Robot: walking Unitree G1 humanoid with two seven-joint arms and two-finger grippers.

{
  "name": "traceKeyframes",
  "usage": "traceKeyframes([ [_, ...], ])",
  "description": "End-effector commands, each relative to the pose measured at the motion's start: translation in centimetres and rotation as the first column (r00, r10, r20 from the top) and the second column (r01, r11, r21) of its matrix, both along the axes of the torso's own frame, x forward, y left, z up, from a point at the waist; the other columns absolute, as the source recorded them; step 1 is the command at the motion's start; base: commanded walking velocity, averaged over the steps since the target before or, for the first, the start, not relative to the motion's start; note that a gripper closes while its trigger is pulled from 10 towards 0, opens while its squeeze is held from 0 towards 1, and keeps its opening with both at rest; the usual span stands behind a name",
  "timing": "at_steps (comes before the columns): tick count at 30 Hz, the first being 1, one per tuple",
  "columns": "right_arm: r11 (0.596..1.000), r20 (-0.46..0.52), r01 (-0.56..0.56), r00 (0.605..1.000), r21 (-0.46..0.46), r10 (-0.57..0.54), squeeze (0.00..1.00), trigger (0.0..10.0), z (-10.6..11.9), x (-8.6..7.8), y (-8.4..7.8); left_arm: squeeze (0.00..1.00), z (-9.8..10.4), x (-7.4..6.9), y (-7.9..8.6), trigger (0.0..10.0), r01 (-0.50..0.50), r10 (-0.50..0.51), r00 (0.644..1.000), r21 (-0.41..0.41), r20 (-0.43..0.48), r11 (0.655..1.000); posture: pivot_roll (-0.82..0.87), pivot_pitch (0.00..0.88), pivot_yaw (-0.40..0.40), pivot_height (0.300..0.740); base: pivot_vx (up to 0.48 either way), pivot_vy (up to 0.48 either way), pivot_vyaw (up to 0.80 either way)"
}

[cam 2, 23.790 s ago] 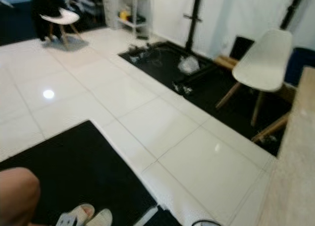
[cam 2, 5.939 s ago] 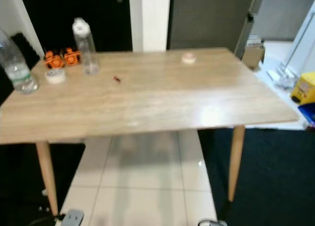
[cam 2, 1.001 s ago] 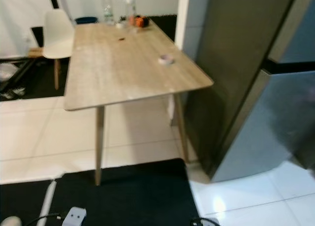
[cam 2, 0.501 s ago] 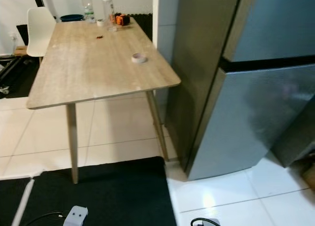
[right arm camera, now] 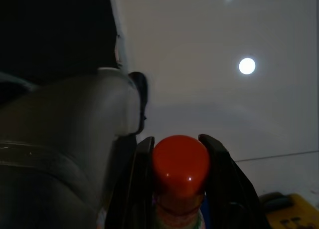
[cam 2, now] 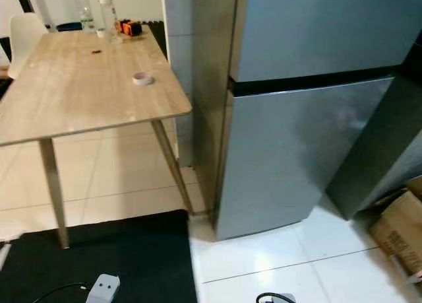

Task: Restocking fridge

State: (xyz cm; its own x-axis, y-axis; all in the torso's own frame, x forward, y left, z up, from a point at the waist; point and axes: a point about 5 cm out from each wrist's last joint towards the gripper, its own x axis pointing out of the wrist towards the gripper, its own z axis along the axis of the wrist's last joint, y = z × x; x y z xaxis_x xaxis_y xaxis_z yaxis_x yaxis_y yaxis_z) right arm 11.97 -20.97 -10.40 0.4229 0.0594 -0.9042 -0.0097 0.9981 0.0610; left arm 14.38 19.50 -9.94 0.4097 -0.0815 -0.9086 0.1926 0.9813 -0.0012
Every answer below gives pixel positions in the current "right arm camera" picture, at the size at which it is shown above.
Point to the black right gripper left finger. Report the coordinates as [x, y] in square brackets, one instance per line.
[139, 184]

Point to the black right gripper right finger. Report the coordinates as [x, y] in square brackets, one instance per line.
[229, 189]

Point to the red-capped sauce bottle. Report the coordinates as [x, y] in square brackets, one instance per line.
[180, 161]

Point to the yellow box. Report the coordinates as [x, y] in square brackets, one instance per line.
[294, 211]

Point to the grey robot leg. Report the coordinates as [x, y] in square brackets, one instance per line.
[64, 139]

